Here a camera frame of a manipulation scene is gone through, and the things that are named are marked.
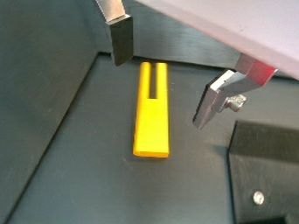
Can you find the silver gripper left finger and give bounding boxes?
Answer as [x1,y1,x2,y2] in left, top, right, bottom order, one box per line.
[95,0,134,66]

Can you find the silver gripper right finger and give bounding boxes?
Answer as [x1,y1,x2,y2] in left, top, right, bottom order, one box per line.
[192,53,277,129]

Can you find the yellow square-circle peg object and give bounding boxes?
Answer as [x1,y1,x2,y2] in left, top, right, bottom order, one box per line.
[134,62,170,158]

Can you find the black curved regrasp stand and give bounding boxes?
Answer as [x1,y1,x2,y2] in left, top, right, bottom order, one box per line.
[228,121,299,224]

